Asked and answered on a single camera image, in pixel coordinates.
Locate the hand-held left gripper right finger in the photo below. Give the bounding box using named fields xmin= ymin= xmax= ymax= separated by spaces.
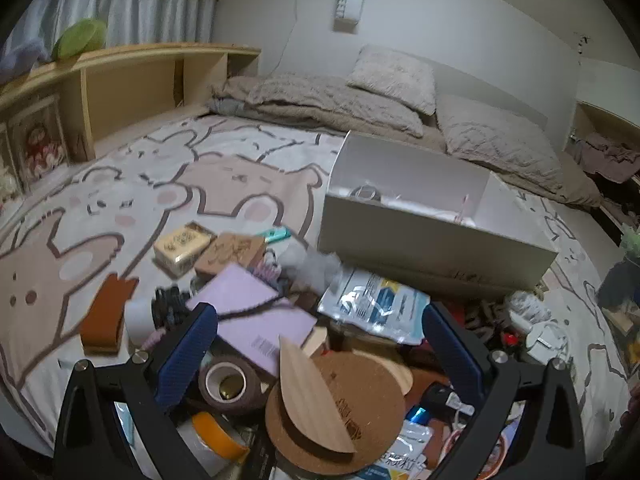
xmin=421 ymin=301 xmax=587 ymax=480

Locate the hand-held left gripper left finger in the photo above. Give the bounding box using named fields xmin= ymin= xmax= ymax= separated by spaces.
xmin=54 ymin=304 xmax=221 ymax=480

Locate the blue white medicine packet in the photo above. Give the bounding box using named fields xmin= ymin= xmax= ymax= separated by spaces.
xmin=360 ymin=420 xmax=436 ymax=480
xmin=317 ymin=266 xmax=432 ymax=346

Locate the white storage box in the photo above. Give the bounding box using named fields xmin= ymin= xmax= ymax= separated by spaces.
xmin=317 ymin=130 xmax=560 ymax=301

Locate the wooden semicircle board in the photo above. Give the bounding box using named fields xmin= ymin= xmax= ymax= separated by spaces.
xmin=277 ymin=335 xmax=357 ymax=456

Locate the white knit net bag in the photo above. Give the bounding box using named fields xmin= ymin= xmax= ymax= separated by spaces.
xmin=277 ymin=245 xmax=346 ymax=293

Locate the black hair claw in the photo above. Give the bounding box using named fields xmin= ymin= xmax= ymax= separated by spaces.
xmin=152 ymin=285 xmax=193 ymax=328

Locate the white tape roll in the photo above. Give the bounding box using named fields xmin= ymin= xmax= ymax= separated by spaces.
xmin=122 ymin=297 xmax=158 ymax=346

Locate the brown tape roll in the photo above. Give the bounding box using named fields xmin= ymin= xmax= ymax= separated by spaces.
xmin=199 ymin=355 xmax=263 ymax=413

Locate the pink notebook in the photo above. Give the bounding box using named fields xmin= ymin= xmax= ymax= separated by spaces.
xmin=185 ymin=264 xmax=318 ymax=381

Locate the white charger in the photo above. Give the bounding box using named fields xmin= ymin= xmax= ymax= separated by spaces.
xmin=507 ymin=290 xmax=571 ymax=366

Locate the orange tape roll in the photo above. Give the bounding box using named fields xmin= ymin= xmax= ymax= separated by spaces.
xmin=177 ymin=410 xmax=251 ymax=476

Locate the brown leather pouch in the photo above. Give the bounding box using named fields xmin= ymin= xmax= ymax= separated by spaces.
xmin=80 ymin=272 xmax=140 ymax=356

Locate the round cork coaster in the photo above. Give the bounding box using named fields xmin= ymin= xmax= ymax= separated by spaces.
xmin=265 ymin=352 xmax=407 ymax=472

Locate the brown cardboard box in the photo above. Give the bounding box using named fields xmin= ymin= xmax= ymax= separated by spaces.
xmin=194 ymin=232 xmax=267 ymax=281

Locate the cream small box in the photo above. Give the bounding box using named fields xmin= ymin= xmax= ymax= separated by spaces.
xmin=152 ymin=222 xmax=213 ymax=278

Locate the teal lighter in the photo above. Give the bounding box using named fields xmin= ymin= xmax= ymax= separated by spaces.
xmin=255 ymin=227 xmax=291 ymax=246

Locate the beige duvet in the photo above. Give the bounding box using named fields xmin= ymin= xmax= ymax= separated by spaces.
xmin=207 ymin=75 xmax=603 ymax=208

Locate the quilted beige pillow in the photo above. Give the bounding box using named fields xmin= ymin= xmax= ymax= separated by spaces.
xmin=435 ymin=94 xmax=563 ymax=191

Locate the pile of clothes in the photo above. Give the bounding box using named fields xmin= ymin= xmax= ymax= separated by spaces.
xmin=575 ymin=132 xmax=640 ymax=221

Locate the grey folded sheet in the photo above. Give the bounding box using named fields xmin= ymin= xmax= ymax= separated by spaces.
xmin=207 ymin=97 xmax=248 ymax=116

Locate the framed picture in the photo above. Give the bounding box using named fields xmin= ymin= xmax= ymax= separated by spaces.
xmin=7 ymin=95 xmax=71 ymax=191

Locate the wooden bedside shelf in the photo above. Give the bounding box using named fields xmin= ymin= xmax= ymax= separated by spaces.
xmin=0 ymin=42 xmax=262 ymax=201

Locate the folded quilted blanket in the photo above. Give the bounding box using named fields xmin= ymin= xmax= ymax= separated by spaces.
xmin=245 ymin=72 xmax=426 ymax=138

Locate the fluffy beige pillow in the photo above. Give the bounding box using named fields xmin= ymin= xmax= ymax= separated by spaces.
xmin=346 ymin=44 xmax=437 ymax=116

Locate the green plush toy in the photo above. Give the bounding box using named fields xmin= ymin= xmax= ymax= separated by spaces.
xmin=52 ymin=19 xmax=108 ymax=60

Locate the grey curtain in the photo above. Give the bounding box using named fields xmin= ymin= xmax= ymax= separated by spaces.
xmin=0 ymin=0 xmax=221 ymax=73

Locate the white hanging paper bag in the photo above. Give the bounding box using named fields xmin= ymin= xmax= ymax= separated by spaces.
xmin=332 ymin=0 xmax=368 ymax=33

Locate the jute rope knot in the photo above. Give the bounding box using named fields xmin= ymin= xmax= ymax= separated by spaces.
xmin=465 ymin=300 xmax=506 ymax=341

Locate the thin wall cable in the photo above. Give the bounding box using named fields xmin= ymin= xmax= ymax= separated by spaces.
xmin=272 ymin=0 xmax=308 ymax=78

